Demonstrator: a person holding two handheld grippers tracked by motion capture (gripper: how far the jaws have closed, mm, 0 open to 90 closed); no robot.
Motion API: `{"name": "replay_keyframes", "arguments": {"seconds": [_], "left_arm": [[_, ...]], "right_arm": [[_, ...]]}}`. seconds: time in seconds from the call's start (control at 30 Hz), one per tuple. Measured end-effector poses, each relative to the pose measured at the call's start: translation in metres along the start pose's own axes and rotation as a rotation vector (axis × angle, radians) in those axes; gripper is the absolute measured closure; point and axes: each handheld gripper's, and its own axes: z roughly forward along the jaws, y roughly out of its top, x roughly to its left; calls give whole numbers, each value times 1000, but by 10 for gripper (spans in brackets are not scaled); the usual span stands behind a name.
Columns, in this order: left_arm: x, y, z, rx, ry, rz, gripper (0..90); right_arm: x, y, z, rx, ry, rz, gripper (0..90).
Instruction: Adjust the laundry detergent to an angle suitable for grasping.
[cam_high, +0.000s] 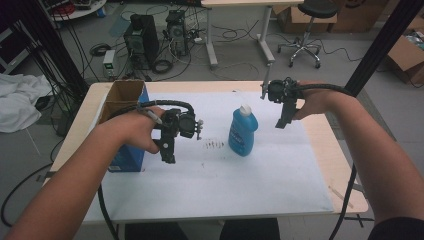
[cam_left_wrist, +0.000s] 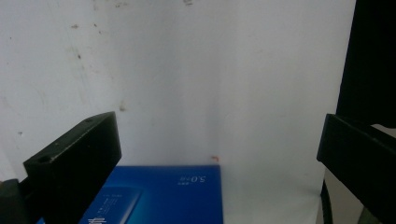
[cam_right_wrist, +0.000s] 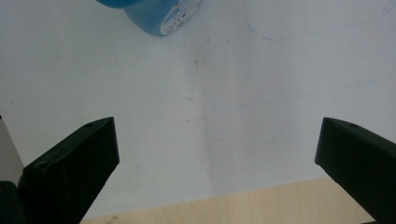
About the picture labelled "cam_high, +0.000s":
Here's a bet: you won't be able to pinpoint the silver cable plug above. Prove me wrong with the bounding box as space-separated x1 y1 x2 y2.
145 109 164 126

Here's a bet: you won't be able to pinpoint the small black computer tower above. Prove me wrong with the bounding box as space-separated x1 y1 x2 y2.
165 9 189 57

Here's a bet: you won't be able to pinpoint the black swivel stool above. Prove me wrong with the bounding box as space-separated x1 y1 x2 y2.
277 0 339 69

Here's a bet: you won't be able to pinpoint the blue cardboard box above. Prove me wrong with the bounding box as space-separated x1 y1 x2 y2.
98 79 151 173

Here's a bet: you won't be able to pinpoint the round white shelf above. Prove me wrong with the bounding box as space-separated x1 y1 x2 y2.
39 0 108 22

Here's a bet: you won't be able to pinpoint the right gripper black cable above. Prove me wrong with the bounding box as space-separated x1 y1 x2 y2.
293 83 358 240

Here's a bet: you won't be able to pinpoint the person's black sleeve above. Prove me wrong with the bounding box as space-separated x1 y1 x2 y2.
368 217 424 240

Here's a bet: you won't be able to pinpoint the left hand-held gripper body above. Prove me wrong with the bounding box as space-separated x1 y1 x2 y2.
160 108 205 143

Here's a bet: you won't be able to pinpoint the white table mat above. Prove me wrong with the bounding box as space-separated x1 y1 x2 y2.
83 90 334 223

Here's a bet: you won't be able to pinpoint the person's left hand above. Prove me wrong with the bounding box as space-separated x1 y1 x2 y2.
106 105 166 155

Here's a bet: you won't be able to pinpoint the black cable coil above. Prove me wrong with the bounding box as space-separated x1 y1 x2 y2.
89 43 113 57
151 59 174 75

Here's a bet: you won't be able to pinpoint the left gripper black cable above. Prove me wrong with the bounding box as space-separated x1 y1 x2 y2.
97 99 197 240

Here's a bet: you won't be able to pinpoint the white cloth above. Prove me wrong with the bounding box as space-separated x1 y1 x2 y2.
0 73 53 134

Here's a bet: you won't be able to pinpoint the black metal post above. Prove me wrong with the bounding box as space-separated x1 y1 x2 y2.
344 0 424 98

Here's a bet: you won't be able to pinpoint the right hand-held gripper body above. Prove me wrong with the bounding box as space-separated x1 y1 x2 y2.
260 63 300 105

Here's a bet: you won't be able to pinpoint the white desk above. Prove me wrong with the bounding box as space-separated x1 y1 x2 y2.
200 0 305 69

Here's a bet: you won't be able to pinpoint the black stand with cables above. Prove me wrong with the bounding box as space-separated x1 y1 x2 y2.
0 0 89 98

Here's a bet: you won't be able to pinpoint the person's black pants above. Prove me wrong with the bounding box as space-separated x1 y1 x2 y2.
124 218 281 240

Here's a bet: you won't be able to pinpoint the blue plastic bottle white cap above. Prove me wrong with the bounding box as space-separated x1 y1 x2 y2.
228 103 259 158

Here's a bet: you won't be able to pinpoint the open brown cardboard box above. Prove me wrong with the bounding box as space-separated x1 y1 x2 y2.
386 16 424 84

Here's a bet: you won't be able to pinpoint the person's right hand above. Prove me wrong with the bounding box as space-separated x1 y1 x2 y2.
292 80 342 121

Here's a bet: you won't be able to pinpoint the large black computer tower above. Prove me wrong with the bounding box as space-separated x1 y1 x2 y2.
123 13 160 71

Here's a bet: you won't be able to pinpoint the white power supply unit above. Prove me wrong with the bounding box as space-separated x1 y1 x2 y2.
102 49 117 79

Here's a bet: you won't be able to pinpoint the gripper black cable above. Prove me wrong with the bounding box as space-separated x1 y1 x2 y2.
97 99 197 240
293 83 358 240

